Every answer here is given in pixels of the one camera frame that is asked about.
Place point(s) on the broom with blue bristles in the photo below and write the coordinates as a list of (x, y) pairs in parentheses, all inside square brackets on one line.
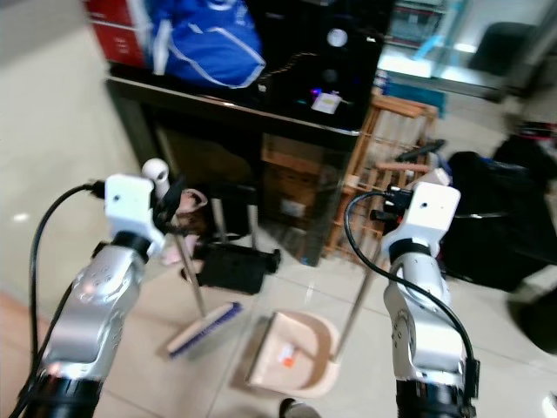
[(204, 329)]

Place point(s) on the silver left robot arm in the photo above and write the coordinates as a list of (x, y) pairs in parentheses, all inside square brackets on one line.
[(100, 305)]

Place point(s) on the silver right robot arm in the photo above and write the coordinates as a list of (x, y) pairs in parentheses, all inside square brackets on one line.
[(422, 322)]

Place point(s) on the small black box on floor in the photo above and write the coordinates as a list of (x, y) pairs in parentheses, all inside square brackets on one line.
[(235, 268)]

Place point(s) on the wooden slatted crate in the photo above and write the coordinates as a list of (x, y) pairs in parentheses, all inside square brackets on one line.
[(379, 148)]

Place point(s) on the black cabinet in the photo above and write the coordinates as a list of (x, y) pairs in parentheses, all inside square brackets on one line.
[(226, 131)]

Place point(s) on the brown cardboard box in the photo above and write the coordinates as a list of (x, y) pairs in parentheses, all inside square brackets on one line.
[(291, 183)]

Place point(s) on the large black bag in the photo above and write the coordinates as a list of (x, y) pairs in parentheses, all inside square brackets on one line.
[(496, 218)]

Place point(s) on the white paper tag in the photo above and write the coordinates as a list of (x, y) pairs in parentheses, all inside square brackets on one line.
[(325, 103)]

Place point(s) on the black appliance with round dial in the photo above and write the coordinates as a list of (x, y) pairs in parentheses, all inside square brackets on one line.
[(322, 57)]

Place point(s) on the blue bag with white trim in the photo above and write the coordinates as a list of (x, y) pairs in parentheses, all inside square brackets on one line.
[(213, 48)]

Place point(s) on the red box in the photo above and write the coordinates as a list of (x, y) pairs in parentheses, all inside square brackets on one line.
[(117, 30)]

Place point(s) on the dark office chair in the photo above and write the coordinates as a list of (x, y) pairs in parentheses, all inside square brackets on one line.
[(500, 48)]

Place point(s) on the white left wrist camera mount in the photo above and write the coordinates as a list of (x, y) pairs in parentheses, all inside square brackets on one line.
[(130, 205)]

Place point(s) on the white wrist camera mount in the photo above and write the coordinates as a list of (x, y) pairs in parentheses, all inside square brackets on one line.
[(431, 213), (130, 205)]

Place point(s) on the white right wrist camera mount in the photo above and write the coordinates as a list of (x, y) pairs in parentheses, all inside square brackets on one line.
[(431, 213)]

